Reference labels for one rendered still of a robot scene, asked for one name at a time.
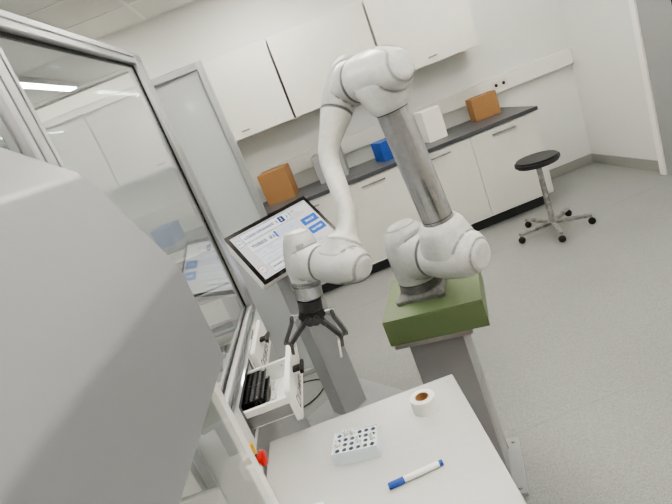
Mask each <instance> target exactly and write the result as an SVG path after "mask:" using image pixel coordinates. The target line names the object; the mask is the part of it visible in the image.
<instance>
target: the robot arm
mask: <svg viewBox="0 0 672 504"><path fill-rule="evenodd" d="M414 71H415V68H414V63H413V60H412V58H411V56H410V54H409V53H408V52H407V51H406V50H405V49H404V48H402V47H400V46H396V45H379V46H375V47H372V48H370V49H367V50H365V51H362V52H360V53H358V54H356V55H355V56H354V55H350V54H344V55H341V56H339V57H338V58H337V59H336V61H335V62H334V63H333V65H332V66H331V68H330V70H329V73H328V76H327V79H326V82H325V86H324V90H323V94H322V103H321V110H320V130H319V143H318V155H319V162H320V166H321V170H322V173H323V175H324V178H325V180H326V183H327V185H328V188H329V190H330V193H331V195H332V198H333V200H334V203H335V205H336V208H337V211H338V224H337V227H336V229H335V231H334V232H333V233H332V234H331V235H329V236H327V238H326V240H325V241H324V243H323V244H322V245H321V244H319V243H317V242H316V239H315V237H314V235H313V234H312V233H311V231H310V230H309V229H294V230H291V231H289V232H288V233H287V234H286V235H285V236H284V239H283V257H284V263H285V268H286V271H287V274H288V276H289V278H290V281H291V286H292V291H293V294H294V299H295V300H297V305H298V310H299V314H298V315H293V314H290V322H289V325H288V328H287V332H286V335H285V338H284V345H285V346H286V345H289V346H290V348H291V353H292V355H295V356H296V361H297V364H299V360H300V359H299V354H298V349H297V344H296V341H297V339H298V337H299V336H300V334H301V333H302V331H303V330H304V329H305V327H306V326H309V327H312V326H318V325H319V324H322V325H323V326H325V327H327V328H328V329H329V330H330V331H332V332H333V333H334V334H336V335H337V341H338V347H339V353H340V358H343V356H342V350H341V347H343V346H344V340H343V337H344V336H345V335H348V329H347V328H346V327H345V325H344V324H343V323H342V322H341V320H340V319H339V318H338V316H337V315H336V314H335V312H334V309H333V307H330V308H329V309H326V310H324V309H323V304H322V299H321V295H322V294H323V291H322V285H321V281H323V282H326V283H331V284H339V285H351V284H356V283H360V282H362V281H364V280H365V279H366V278H367V277H368V276H369V275H370V273H371V271H372V258H371V256H370V255H369V253H368V252H367V251H366V250H365V249H363V248H362V243H361V242H360V240H359V238H358V216H357V209H356V205H355V202H354V199H353V196H352V194H351V191H350V188H349V186H348V183H347V180H346V177H345V175H344V172H343V169H342V166H341V163H340V159H339V149H340V145H341V142H342V139H343V137H344V134H345V132H346V129H347V127H348V125H349V123H350V121H351V118H352V115H353V112H354V109H355V107H358V106H359V105H361V104H362V105H363V106H364V107H365V108H366V109H367V110H368V112H369V113H370V114H371V115H372V116H374V117H377V119H378V122H379V124H380V126H381V129H382V131H383V133H384V136H385V138H386V140H387V143H388V145H389V147H390V150H391V152H392V154H393V157H394V159H395V161H396V163H397V166H398V168H399V170H400V173H401V175H402V177H403V180H404V182H405V184H406V187H407V189H408V191H409V194H410V196H411V198H412V200H413V203H414V205H415V207H416V210H417V212H418V214H419V217H420V219H421V221H422V223H420V222H419V221H417V220H415V219H411V218H406V219H402V220H400V221H397V222H395V223H393V224H392V225H390V226H389V227H388V229H387V233H386V234H385V249H386V254H387V257H388V260H389V263H390V266H391V268H392V271H393V273H394V275H395V277H396V279H397V281H398V284H399V287H400V290H401V291H400V295H399V298H398V299H397V301H396V305H397V306H398V307H400V306H403V305H406V304H410V303H414V302H419V301H423V300H428V299H433V298H441V297H444V296H445V295H446V292H445V286H446V280H447V279H462V278H467V277H471V276H474V275H476V274H477V273H478V272H480V271H482V270H483V269H484V268H485V267H486V266H487V265H488V263H489V261H490V257H491V249H490V246H489V243H488V241H487V239H486V238H485V237H484V236H483V235H482V234H481V233H480V232H479V231H476V230H474V229H473V227H472V226H471V225H470V224H469V223H468V222H467V221H466V220H465V218H464V217H463V215H461V214H460V213H458V212H456V211H453V210H451V207H450V205H449V202H448V200H447V197H446V195H445V192H444V190H443V187H442V185H441V182H440V180H439V178H438V175H437V173H436V170H435V168H434V165H433V163H432V160H431V158H430V155H429V153H428V150H427V148H426V145H425V143H424V141H423V138H422V136H421V133H420V131H419V128H418V126H417V123H416V121H415V118H414V116H413V113H412V111H411V108H410V106H409V104H408V102H409V101H410V84H411V82H412V79H413V76H414ZM325 314H328V315H329V316H331V317H332V319H333V320H334V321H335V323H336V324H337V325H338V326H339V328H340V329H341V330H342V331H340V330H339V329H338V328H336V327H335V326H334V325H333V324H331V323H330V322H329V321H327V320H326V319H325V318H324V316H325ZM297 319H299V320H300V321H301V323H300V326H299V327H298V329H297V330H296V332H295V333H294V335H293V337H292V338H291V340H289V338H290V335H291V331H292V328H293V325H294V322H296V320H297Z"/></svg>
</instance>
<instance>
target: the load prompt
mask: <svg viewBox="0 0 672 504"><path fill-rule="evenodd" d="M292 218H293V217H292V216H291V215H290V214H289V213H288V212H287V211H285V212H284V213H282V214H280V215H278V216H276V217H274V218H272V219H271V220H269V221H267V222H265V223H263V224H261V225H260V226H258V227H256V228H254V229H252V230H250V231H249V232H247V233H245V234H243V235H241V236H239V237H240V238H241V240H242V241H243V242H244V243H245V244H247V243H249V242H251V241H252V240H254V239H256V238H258V237H259V236H261V235H263V234H265V233H267V232H268V231H270V230H272V229H274V228H276V227H277V226H279V225H281V224H283V223H285V222H286V221H288V220H290V219H292Z"/></svg>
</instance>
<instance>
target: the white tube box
mask: <svg viewBox="0 0 672 504"><path fill-rule="evenodd" d="M347 432H348V436H346V437H345V436H344V435H343V433H342V432H339V433H335V435H334V440H333V446H332V452H331V457H332V459H333V461H334V463H335V465H336V467H337V466H342V465H346V464H351V463H355V462H360V461H364V460H369V459H373V458H378V457H382V432H381V430H380V427H379V425H378V423H376V424H372V425H368V426H364V427H360V428H355V429H354V432H355V434H354V435H351V434H350V432H349V430H347ZM369 433H373V435H374V440H370V438H369V436H368V434H369ZM355 436H359V438H360V441H361V442H360V443H356V441H355V439H354V438H355ZM335 441H338V442H339V444H340V447H339V448H336V447H335V445H334V442H335Z"/></svg>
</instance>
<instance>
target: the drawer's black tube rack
mask: <svg viewBox="0 0 672 504"><path fill-rule="evenodd" d="M259 377H260V370H259V371H256V372H254V373H251V374H248V375H247V378H246V384H245V389H244V394H243V399H242V404H241V408H242V410H243V411H246V410H249V409H251V408H254V407H257V406H259V405H262V404H265V403H267V402H268V397H269V387H270V376H269V375H268V378H265V386H264V394H263V399H262V400H259V401H257V400H256V398H257V391H258V384H260V383H259Z"/></svg>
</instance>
